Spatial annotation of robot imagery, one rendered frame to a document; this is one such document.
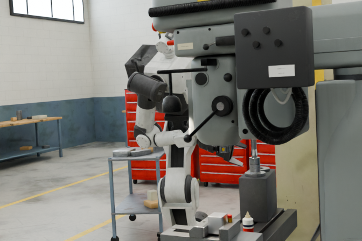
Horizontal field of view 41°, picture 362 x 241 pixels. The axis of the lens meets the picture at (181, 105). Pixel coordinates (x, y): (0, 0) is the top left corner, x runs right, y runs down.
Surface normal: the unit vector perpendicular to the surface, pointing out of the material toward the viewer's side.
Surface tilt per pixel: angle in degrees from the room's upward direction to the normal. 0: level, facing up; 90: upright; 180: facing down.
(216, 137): 122
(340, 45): 90
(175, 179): 61
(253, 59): 90
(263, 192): 90
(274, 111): 90
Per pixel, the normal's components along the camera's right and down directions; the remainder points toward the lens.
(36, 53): 0.89, -0.02
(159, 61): -0.18, -0.80
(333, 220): -0.72, 0.04
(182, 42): -0.46, 0.07
